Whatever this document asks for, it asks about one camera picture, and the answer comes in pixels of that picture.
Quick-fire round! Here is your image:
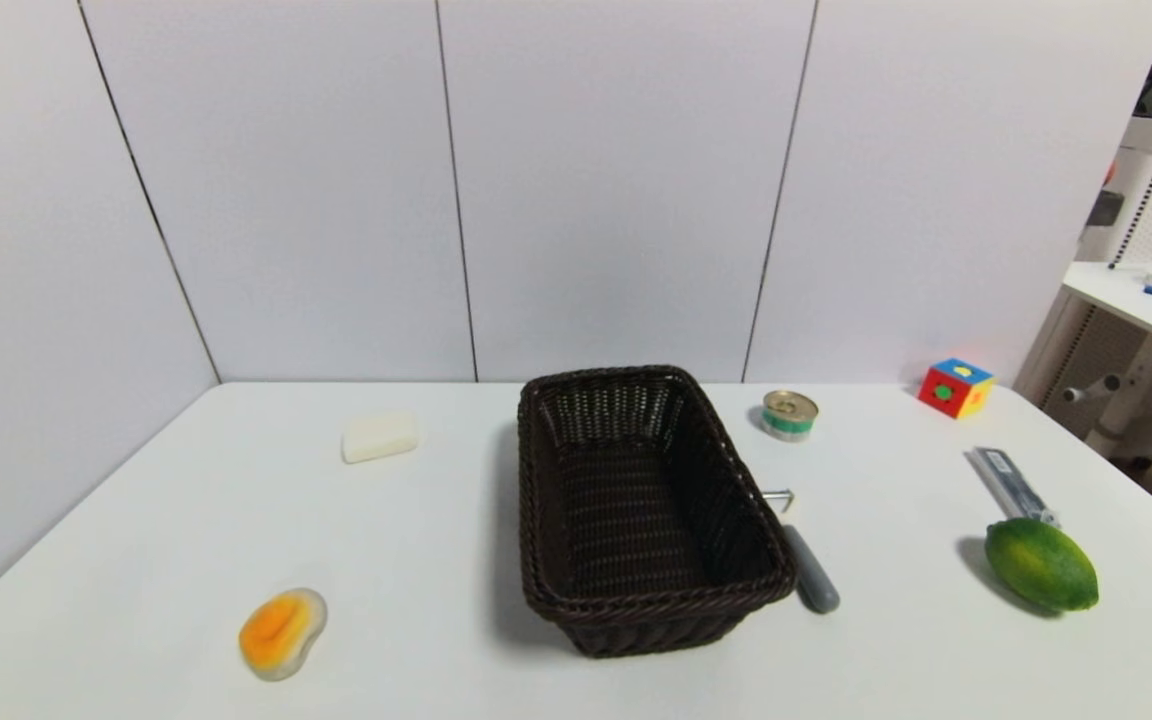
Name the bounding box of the colourful shape sorter cube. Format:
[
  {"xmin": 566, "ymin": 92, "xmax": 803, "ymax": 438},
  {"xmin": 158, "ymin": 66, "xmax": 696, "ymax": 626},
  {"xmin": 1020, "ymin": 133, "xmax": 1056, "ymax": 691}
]
[{"xmin": 917, "ymin": 358, "xmax": 996, "ymax": 420}]

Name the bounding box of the dark brown wicker basket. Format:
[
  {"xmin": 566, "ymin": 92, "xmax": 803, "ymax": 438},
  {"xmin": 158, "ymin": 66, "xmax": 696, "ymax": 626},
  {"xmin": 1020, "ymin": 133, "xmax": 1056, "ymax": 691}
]
[{"xmin": 517, "ymin": 365, "xmax": 799, "ymax": 659}]

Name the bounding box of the green lemon fruit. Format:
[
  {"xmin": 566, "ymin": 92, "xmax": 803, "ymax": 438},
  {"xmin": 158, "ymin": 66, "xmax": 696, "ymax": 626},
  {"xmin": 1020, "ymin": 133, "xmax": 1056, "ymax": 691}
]
[{"xmin": 983, "ymin": 516, "xmax": 1101, "ymax": 614}]

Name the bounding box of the grey translucent package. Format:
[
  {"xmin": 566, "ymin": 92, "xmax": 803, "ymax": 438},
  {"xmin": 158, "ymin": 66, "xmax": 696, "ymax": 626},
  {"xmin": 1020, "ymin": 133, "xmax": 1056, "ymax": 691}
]
[{"xmin": 970, "ymin": 446, "xmax": 1061, "ymax": 529}]

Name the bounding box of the grey handled vegetable peeler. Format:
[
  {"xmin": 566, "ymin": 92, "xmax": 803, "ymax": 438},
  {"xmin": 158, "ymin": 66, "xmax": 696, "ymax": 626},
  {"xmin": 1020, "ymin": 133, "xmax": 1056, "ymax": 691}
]
[{"xmin": 762, "ymin": 488, "xmax": 841, "ymax": 615}]

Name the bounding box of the small tin can green label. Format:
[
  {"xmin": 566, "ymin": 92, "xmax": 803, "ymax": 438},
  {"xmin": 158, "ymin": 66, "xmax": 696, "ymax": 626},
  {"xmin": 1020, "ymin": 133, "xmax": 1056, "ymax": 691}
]
[{"xmin": 761, "ymin": 389, "xmax": 820, "ymax": 443}]

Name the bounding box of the orange yellow sponge toy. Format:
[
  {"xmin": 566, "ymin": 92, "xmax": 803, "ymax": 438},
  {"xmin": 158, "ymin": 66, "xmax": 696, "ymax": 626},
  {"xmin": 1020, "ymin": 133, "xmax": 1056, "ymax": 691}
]
[{"xmin": 238, "ymin": 587, "xmax": 329, "ymax": 683}]

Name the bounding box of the white side table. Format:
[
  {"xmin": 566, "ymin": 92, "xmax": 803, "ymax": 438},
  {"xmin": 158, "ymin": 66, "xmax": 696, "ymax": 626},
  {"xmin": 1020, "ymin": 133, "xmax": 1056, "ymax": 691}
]
[{"xmin": 1062, "ymin": 261, "xmax": 1152, "ymax": 461}]

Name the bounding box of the white soap bar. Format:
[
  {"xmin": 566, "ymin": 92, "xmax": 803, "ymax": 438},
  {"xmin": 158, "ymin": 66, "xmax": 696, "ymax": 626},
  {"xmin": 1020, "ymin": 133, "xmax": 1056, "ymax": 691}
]
[{"xmin": 341, "ymin": 412, "xmax": 421, "ymax": 465}]

